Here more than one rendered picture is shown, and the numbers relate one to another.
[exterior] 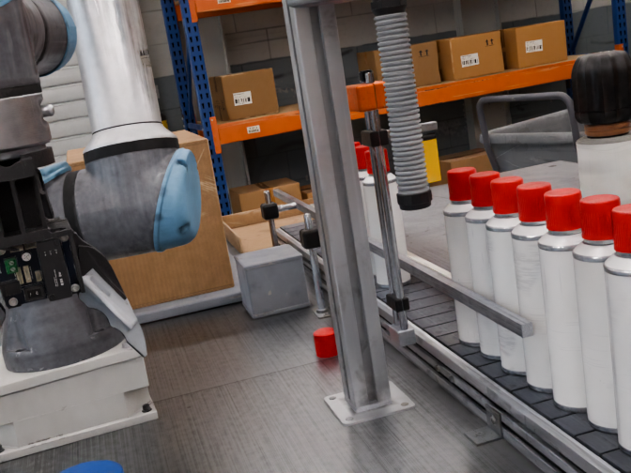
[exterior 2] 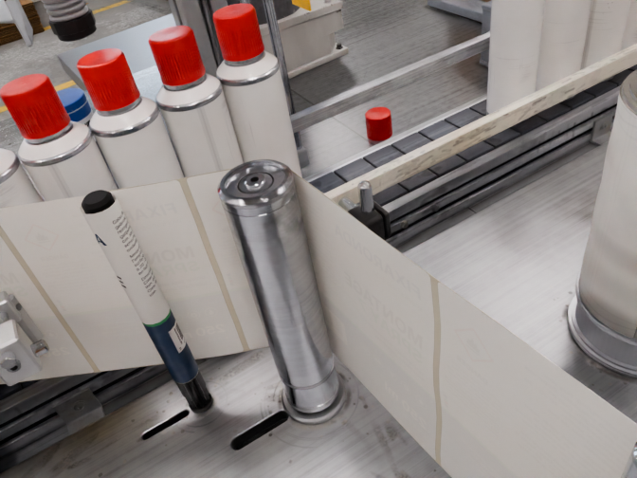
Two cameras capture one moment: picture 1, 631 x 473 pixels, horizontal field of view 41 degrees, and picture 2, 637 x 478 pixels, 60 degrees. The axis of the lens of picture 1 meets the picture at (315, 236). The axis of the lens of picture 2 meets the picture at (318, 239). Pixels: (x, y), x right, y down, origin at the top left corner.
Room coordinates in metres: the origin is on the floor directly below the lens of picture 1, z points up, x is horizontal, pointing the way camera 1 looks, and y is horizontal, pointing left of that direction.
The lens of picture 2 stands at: (0.91, -0.61, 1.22)
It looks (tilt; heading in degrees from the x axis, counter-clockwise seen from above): 40 degrees down; 80
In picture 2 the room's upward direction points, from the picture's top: 11 degrees counter-clockwise
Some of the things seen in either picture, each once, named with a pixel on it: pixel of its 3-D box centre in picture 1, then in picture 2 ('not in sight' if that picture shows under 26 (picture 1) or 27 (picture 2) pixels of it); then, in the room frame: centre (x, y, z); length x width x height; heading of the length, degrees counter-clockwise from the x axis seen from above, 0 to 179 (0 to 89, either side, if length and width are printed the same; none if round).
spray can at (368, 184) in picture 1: (385, 217); (516, 23); (1.24, -0.11, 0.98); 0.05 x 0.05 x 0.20
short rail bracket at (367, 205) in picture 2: not in sight; (372, 235); (1.02, -0.25, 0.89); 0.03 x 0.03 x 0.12; 14
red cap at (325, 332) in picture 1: (326, 342); (378, 123); (1.12, 0.01, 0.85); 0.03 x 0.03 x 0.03
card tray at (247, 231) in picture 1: (282, 223); not in sight; (1.98, 0.07, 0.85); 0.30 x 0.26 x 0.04; 14
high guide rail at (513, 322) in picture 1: (352, 234); (523, 25); (1.28, -0.06, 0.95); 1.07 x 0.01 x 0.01; 14
